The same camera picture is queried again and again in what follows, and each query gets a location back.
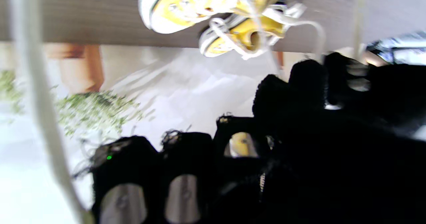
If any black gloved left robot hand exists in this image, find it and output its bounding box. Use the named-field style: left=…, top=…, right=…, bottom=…
left=324, top=52, right=426, bottom=132

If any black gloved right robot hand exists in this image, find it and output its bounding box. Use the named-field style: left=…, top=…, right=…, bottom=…
left=73, top=59, right=426, bottom=224

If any yellow canvas sneaker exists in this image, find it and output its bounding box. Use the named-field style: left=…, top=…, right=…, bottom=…
left=199, top=4, right=307, bottom=60
left=137, top=0, right=293, bottom=35

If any printed kitchen backdrop cloth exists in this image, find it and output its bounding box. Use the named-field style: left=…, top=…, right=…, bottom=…
left=0, top=31, right=426, bottom=224

